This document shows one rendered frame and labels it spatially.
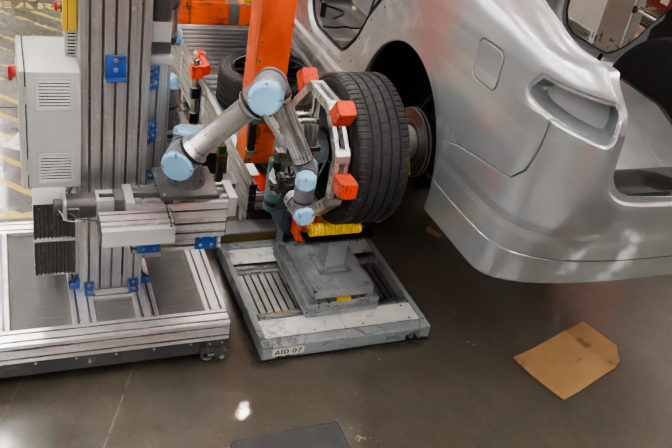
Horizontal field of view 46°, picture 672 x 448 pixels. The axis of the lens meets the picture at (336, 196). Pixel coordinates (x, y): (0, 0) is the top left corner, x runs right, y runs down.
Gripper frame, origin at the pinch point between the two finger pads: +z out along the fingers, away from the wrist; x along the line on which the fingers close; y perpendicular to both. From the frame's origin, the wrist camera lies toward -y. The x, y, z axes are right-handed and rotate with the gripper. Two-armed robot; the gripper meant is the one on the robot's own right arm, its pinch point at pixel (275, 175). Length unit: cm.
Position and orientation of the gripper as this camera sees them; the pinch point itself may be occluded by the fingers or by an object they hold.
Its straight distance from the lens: 317.0
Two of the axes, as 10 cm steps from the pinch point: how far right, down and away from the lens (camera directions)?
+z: -3.6, -5.3, 7.7
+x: -9.2, 0.6, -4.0
